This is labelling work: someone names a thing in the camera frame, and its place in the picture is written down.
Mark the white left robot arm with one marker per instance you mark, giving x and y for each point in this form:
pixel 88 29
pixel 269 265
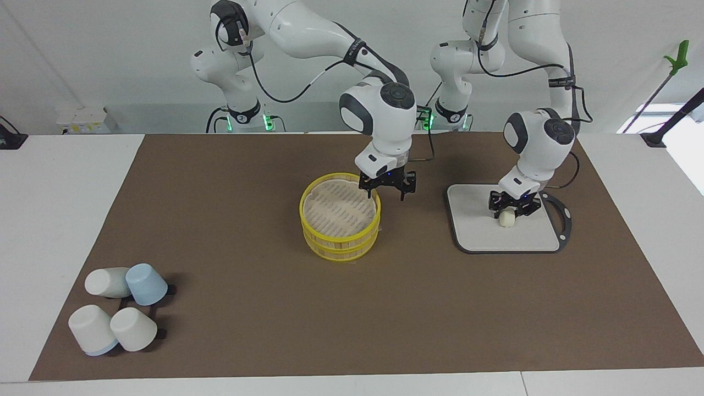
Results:
pixel 539 33

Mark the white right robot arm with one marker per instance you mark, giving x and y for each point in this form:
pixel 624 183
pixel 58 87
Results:
pixel 302 27

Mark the grey cutting board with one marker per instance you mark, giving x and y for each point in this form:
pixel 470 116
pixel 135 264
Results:
pixel 495 231

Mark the brown table mat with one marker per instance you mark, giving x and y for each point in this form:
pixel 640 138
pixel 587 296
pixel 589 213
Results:
pixel 275 308

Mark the yellow bamboo steamer basket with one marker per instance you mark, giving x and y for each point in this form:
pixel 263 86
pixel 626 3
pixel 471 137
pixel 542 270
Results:
pixel 341 250

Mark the white power strip box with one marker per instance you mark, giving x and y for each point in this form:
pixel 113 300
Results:
pixel 85 120

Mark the white plastic cup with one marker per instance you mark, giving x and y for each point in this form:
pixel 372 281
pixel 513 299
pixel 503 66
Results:
pixel 91 330
pixel 133 329
pixel 104 282

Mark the yellow bamboo steamer lid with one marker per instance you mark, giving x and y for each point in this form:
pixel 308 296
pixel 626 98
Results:
pixel 338 212

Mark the light blue plastic cup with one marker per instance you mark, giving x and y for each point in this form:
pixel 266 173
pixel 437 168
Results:
pixel 146 283

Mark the small white steamed bun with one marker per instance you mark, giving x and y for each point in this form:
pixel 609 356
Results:
pixel 506 219

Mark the green tipped pole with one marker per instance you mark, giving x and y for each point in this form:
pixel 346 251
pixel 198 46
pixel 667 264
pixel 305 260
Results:
pixel 681 58

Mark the black table clamp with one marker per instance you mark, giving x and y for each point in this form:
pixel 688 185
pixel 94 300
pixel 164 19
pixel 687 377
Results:
pixel 10 140

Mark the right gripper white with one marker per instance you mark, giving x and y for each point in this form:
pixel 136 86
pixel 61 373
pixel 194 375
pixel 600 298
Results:
pixel 379 162

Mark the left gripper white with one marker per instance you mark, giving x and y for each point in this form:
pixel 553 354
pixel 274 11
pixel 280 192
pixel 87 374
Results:
pixel 520 181

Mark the black cup rack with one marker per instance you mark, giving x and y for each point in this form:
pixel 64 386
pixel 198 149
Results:
pixel 161 334

